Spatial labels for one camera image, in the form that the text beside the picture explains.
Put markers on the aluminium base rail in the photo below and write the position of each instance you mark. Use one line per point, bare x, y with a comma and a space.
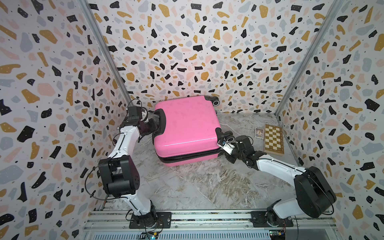
207, 225

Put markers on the wooden folding chessboard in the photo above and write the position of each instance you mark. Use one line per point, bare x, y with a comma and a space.
274, 140

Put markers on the purple playing card box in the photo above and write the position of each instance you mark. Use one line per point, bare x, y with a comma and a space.
259, 133

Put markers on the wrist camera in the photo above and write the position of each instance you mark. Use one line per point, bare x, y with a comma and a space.
134, 116
226, 146

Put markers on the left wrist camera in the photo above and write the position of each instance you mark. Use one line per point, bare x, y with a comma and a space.
134, 116

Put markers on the pink hard-shell suitcase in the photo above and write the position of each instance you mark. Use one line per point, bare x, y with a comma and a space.
189, 131

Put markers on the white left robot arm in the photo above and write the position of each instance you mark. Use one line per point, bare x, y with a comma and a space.
120, 177

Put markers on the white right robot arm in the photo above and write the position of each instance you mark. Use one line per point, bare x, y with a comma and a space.
313, 193

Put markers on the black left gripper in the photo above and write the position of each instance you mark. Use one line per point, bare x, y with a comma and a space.
154, 126

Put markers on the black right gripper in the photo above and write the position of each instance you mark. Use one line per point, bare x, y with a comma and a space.
227, 156

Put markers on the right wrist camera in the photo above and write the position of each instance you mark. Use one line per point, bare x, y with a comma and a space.
226, 146

